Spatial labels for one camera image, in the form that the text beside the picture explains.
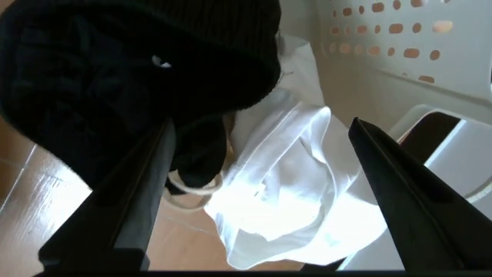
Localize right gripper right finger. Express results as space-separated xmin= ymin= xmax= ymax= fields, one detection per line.
xmin=347 ymin=116 xmax=492 ymax=272

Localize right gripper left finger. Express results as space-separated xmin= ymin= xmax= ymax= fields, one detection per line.
xmin=37 ymin=118 xmax=178 ymax=272

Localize black shorts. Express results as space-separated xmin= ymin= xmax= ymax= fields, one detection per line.
xmin=0 ymin=0 xmax=284 ymax=213

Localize white laundry basket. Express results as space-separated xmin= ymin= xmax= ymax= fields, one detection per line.
xmin=278 ymin=0 xmax=492 ymax=272

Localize white garment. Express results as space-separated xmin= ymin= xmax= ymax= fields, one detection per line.
xmin=203 ymin=33 xmax=390 ymax=271

